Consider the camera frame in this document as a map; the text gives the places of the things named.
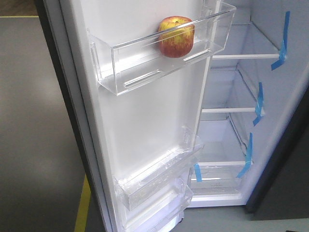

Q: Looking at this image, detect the refrigerator door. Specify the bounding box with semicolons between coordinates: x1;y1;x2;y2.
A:
35;0;213;232

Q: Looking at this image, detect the red yellow apple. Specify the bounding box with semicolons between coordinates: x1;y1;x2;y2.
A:
158;16;195;58

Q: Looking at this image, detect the upper clear door bin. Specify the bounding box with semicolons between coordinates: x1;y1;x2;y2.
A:
87;0;236;95

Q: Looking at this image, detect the clear door bin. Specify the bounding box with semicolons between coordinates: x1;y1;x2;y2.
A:
122;177;193;232
87;0;236;95
113;126;204;211

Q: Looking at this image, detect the middle clear door bin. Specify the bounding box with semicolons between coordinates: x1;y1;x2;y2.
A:
113;126;204;211

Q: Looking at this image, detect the clear crisper drawer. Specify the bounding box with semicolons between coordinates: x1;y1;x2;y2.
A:
190;163;248;195

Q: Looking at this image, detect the lower clear door bin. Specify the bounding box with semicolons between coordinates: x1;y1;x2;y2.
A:
122;177;193;232

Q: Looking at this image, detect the dark grey refrigerator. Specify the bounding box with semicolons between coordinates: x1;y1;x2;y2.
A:
189;0;309;213

